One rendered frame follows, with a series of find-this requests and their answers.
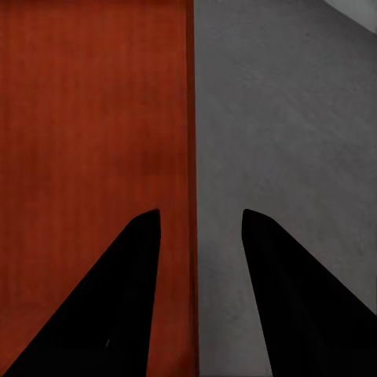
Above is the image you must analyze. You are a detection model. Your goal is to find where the storage box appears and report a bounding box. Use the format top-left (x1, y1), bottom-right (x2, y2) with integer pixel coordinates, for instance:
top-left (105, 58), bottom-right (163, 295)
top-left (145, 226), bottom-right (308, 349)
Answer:
top-left (0, 0), bottom-right (199, 377)

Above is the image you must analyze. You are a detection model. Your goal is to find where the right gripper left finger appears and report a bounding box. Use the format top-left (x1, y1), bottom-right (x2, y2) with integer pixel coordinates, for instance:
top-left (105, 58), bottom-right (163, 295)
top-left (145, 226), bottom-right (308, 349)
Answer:
top-left (2, 209), bottom-right (161, 377)

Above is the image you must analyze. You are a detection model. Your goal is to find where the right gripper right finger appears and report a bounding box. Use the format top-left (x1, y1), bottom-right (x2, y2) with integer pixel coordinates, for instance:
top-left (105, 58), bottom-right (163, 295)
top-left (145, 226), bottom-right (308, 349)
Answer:
top-left (241, 209), bottom-right (377, 377)

